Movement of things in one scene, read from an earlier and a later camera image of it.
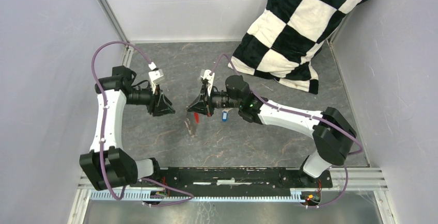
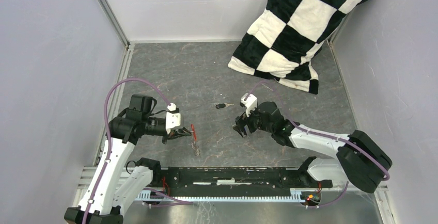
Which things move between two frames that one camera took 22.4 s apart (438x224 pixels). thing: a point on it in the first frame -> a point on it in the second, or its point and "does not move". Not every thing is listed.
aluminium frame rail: x=103 y=3 does not move
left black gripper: x=159 y=105 -> x=176 y=133
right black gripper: x=202 y=105 -> x=243 y=120
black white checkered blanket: x=302 y=12 does not move
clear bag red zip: x=192 y=127 -> x=196 y=147
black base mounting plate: x=231 y=179 does not move
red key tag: x=196 y=116 -> x=195 y=137
